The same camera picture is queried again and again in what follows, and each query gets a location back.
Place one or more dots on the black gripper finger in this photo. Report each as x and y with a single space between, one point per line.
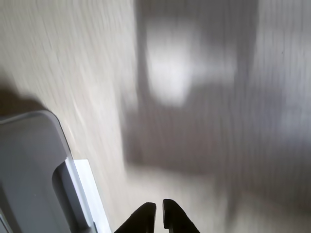
175 216
143 219

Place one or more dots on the grey plastic drawer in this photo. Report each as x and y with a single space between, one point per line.
31 170

